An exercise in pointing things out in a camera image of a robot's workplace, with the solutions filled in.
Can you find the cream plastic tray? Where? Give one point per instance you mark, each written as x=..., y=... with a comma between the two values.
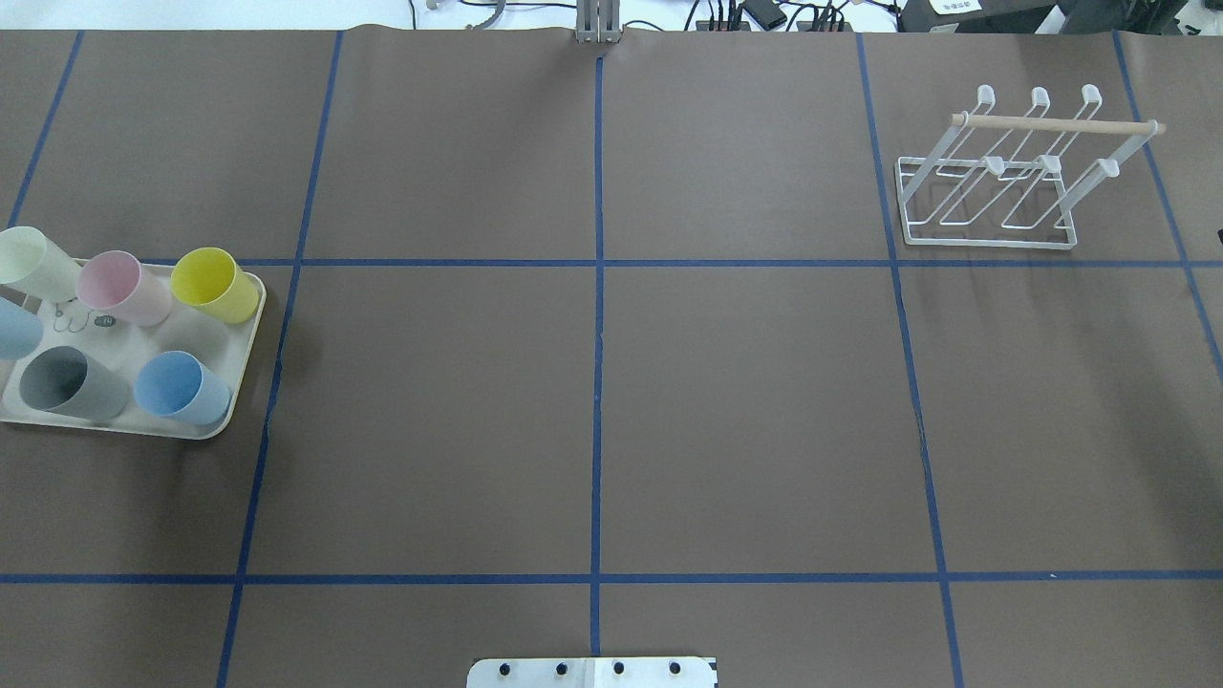
x=124, y=349

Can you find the pink cup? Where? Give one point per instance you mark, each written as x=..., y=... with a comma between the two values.
x=116, y=283

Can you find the light blue cup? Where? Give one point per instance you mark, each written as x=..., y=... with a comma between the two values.
x=21, y=331

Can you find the grey cup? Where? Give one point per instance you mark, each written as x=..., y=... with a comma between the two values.
x=66, y=382

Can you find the white wire cup rack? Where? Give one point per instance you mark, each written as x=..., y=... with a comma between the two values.
x=1013, y=181

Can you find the black labelled box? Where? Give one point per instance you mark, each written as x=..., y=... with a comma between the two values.
x=974, y=16

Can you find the yellow cup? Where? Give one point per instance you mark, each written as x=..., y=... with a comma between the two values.
x=209, y=280

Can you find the aluminium frame post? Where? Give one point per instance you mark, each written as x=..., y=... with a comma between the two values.
x=598, y=21

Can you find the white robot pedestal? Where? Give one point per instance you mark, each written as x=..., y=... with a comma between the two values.
x=631, y=671

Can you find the cream white cup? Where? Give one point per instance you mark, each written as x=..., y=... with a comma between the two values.
x=35, y=265

